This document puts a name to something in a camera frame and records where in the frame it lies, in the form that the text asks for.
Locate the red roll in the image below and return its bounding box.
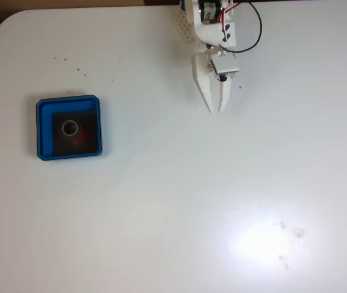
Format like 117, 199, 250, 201
59, 118, 87, 146

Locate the blue plastic box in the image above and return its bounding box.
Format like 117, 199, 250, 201
35, 94, 104, 161

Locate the black foam insert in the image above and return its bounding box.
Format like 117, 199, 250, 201
52, 110, 100, 155

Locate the red white servo cable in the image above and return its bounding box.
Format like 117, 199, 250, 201
219, 0, 235, 34

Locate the white camera box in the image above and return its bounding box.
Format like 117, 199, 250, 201
210, 54, 241, 82

